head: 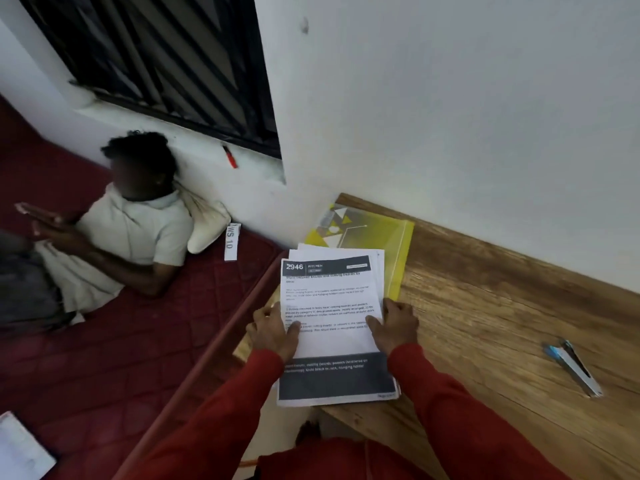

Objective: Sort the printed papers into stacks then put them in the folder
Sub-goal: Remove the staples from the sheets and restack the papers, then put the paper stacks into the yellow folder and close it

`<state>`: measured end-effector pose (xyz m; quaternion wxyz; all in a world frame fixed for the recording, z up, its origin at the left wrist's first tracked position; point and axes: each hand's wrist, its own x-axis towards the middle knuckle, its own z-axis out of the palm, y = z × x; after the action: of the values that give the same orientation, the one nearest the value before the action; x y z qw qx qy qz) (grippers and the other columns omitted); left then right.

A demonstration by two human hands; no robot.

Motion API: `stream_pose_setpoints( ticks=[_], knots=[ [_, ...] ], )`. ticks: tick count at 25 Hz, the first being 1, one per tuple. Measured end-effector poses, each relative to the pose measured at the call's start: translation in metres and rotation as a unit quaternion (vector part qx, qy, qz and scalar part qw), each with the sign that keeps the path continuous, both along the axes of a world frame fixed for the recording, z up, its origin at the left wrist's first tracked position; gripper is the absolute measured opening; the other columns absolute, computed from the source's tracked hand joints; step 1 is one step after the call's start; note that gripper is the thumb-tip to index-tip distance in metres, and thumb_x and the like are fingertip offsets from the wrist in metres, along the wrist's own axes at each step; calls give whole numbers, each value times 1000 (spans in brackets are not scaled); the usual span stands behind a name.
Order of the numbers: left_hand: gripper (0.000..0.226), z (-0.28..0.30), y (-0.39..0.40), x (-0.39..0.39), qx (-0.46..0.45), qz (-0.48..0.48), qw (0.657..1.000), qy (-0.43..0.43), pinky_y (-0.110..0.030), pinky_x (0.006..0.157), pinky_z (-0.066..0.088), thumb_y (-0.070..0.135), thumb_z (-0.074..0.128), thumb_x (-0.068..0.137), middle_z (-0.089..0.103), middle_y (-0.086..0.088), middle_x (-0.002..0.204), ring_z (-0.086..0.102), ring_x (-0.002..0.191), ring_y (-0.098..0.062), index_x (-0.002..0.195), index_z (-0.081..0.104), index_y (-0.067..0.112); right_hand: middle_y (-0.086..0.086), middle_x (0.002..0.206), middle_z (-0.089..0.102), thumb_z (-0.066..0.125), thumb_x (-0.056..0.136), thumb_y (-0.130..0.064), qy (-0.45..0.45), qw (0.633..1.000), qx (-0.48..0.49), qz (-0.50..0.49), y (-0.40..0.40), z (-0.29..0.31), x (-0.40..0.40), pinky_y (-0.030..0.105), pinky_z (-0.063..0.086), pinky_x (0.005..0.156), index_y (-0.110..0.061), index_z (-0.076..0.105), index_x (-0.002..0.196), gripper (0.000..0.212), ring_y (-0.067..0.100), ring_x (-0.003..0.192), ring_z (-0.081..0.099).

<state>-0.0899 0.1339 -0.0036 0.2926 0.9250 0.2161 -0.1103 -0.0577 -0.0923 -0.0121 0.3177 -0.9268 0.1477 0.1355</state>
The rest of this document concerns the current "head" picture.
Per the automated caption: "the person's right hand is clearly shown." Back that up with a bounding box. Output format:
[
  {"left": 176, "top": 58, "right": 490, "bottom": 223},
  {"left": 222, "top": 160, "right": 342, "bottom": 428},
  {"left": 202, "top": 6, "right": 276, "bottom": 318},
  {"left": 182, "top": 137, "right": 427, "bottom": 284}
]
[{"left": 365, "top": 298, "right": 420, "bottom": 357}]

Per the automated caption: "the person's left hand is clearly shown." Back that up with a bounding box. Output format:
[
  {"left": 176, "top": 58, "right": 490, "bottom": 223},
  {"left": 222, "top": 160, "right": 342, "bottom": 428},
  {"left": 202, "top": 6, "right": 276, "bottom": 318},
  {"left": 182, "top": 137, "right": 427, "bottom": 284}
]
[{"left": 245, "top": 302, "right": 302, "bottom": 363}]

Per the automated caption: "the pile of text-only sheets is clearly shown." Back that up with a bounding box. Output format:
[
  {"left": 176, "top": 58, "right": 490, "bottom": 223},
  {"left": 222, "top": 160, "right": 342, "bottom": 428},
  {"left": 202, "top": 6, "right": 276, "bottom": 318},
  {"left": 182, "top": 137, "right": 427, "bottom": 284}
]
[{"left": 289, "top": 243, "right": 386, "bottom": 315}]

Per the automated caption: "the small pile of printed sheets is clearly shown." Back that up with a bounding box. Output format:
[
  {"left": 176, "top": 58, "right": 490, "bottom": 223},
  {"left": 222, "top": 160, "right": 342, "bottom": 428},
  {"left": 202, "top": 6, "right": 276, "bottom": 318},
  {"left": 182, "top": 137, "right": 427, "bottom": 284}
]
[{"left": 276, "top": 254, "right": 401, "bottom": 408}]

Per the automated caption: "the yellow patterned plastic folder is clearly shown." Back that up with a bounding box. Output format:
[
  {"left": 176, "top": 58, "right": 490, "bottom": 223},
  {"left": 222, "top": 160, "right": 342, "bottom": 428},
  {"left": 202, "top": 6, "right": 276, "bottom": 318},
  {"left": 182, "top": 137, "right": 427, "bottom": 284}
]
[{"left": 303, "top": 203, "right": 416, "bottom": 301}]

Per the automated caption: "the blue and silver stapler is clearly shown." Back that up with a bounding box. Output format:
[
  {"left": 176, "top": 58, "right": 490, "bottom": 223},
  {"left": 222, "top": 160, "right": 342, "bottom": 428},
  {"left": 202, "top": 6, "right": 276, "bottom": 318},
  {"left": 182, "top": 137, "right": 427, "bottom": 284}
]
[{"left": 542, "top": 339, "right": 605, "bottom": 399}]

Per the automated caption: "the person's right forearm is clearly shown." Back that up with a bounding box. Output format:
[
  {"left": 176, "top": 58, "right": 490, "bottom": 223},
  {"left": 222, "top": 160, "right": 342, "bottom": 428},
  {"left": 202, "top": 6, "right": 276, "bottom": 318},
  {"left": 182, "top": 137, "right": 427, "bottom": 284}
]
[{"left": 387, "top": 343, "right": 571, "bottom": 480}]

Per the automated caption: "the person's left forearm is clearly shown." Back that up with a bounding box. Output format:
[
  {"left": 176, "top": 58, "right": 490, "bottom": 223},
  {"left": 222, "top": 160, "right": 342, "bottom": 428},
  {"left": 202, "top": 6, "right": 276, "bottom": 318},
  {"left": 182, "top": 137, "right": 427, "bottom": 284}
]
[{"left": 122, "top": 349, "right": 286, "bottom": 480}]

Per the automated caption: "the person's foot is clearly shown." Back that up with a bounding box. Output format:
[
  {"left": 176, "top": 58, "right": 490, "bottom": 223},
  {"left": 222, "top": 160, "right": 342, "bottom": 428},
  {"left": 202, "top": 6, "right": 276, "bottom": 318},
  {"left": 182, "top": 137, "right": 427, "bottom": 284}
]
[{"left": 295, "top": 422, "right": 322, "bottom": 447}]

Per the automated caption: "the person's red jacket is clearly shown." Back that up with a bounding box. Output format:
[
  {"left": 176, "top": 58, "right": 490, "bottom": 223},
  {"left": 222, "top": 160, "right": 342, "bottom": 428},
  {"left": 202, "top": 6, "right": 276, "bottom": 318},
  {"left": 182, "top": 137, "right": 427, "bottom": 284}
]
[{"left": 255, "top": 437, "right": 436, "bottom": 480}]

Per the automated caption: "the white paper label tag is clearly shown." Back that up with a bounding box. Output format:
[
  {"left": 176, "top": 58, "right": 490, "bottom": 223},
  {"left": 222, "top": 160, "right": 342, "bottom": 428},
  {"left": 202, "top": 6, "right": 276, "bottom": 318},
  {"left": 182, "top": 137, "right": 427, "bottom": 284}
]
[{"left": 223, "top": 223, "right": 242, "bottom": 262}]

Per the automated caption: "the white pillow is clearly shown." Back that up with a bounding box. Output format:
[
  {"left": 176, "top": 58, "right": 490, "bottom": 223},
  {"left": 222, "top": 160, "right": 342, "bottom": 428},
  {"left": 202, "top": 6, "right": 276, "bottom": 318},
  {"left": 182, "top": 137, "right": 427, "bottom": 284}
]
[{"left": 175, "top": 182, "right": 232, "bottom": 255}]

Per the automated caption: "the maroon bed mattress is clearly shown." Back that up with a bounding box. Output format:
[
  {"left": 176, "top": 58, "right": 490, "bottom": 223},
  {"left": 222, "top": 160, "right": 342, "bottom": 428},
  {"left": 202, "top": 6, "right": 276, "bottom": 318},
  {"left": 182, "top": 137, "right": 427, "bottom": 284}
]
[{"left": 0, "top": 94, "right": 286, "bottom": 480}]

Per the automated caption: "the white paper pad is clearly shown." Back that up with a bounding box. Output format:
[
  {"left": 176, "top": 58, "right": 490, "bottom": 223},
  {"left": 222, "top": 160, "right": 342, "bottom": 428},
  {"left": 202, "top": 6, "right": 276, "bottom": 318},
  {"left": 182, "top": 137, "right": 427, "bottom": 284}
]
[{"left": 0, "top": 411, "right": 57, "bottom": 480}]

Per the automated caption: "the dark louvred window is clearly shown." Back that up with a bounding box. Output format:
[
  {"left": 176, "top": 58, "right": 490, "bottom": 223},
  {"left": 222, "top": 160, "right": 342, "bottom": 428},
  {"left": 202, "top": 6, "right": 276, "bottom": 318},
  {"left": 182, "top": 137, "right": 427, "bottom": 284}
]
[{"left": 15, "top": 0, "right": 282, "bottom": 159}]

